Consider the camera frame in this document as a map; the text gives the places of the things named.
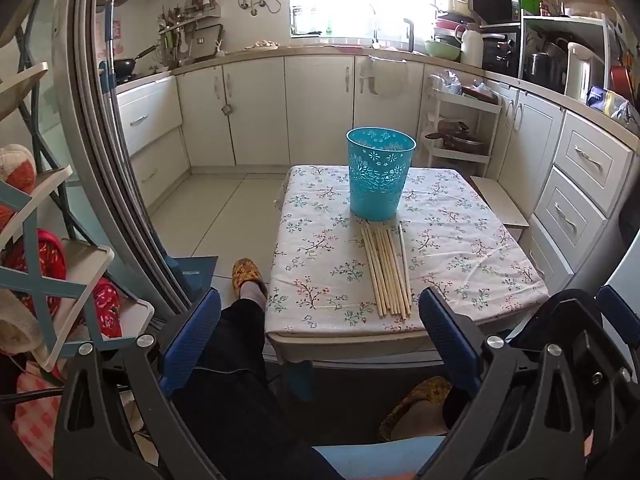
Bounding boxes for red patterned slipper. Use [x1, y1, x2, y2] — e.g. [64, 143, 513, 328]
[5, 230, 66, 321]
[92, 277, 123, 338]

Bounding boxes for pink checked cloth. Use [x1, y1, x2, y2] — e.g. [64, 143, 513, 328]
[12, 360, 68, 476]

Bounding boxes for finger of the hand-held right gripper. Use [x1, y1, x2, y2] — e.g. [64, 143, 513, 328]
[510, 289, 640, 480]
[596, 285, 640, 347]

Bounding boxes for white plastic bag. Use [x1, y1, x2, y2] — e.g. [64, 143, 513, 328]
[429, 71, 463, 96]

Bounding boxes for white trolley rack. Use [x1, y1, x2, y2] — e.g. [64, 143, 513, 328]
[419, 82, 502, 181]

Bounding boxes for small white stool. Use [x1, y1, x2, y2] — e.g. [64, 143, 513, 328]
[470, 175, 531, 242]

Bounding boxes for mop pole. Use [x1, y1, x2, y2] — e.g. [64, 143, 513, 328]
[97, 0, 120, 136]

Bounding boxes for green bowl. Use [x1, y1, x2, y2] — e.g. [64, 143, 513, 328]
[425, 40, 462, 61]

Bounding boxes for sliding door frame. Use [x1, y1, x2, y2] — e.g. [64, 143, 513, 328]
[55, 0, 201, 316]

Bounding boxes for white appliance shelf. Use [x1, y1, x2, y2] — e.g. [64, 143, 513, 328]
[517, 12, 626, 106]

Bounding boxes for white thermos jug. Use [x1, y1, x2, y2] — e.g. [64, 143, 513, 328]
[460, 25, 484, 68]

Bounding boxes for shoe rack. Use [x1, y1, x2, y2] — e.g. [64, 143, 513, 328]
[0, 0, 156, 376]

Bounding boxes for black wok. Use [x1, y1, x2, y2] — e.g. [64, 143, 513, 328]
[114, 45, 160, 77]

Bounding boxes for person's left leg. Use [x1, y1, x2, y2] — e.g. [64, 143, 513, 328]
[172, 282, 346, 480]

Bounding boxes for red pan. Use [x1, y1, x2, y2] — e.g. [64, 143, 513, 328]
[610, 62, 636, 96]

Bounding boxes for floral tablecloth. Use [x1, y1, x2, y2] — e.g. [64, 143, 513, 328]
[264, 164, 550, 335]

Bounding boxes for black toaster oven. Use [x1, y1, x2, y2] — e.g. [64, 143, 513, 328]
[480, 25, 523, 78]

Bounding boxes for stack of pots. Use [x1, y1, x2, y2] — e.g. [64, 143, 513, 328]
[434, 0, 481, 43]

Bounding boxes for red and green dish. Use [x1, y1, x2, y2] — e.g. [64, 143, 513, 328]
[462, 82, 498, 106]

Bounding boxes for beige kitchen countertop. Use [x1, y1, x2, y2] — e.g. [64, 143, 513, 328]
[115, 42, 640, 141]

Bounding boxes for black microwave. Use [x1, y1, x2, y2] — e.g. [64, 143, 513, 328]
[467, 0, 523, 26]

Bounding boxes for blue perforated basket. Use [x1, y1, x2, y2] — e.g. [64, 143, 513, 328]
[346, 127, 417, 221]

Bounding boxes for black dish rack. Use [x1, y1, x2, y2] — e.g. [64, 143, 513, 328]
[291, 6, 321, 37]

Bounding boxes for wall utensil rack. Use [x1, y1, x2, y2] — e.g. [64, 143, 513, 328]
[159, 0, 223, 68]

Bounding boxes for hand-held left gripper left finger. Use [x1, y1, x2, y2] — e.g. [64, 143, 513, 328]
[54, 287, 223, 480]

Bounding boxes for white kitchen base cabinets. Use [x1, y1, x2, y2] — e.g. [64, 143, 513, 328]
[116, 52, 640, 293]

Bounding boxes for yellow patterned slipper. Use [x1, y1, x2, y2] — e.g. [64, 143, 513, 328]
[379, 377, 452, 442]
[231, 258, 269, 306]

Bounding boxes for blue packet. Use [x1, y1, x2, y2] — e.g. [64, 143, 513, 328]
[586, 85, 640, 123]

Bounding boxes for chrome sink faucet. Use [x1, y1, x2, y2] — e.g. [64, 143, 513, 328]
[369, 2, 383, 51]

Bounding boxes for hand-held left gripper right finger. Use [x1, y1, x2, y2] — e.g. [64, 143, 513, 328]
[419, 287, 590, 480]

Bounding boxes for light blue stool seat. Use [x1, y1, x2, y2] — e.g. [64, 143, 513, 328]
[312, 435, 446, 480]

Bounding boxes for bundle of wooden chopsticks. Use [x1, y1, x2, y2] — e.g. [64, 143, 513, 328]
[361, 223, 413, 320]

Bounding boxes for lidded frying pan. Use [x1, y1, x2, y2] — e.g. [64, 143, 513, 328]
[425, 120, 488, 155]

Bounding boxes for orange white plush slipper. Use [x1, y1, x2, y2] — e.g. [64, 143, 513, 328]
[0, 144, 38, 226]

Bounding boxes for white electric kettle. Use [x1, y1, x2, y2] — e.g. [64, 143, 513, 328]
[565, 41, 608, 101]

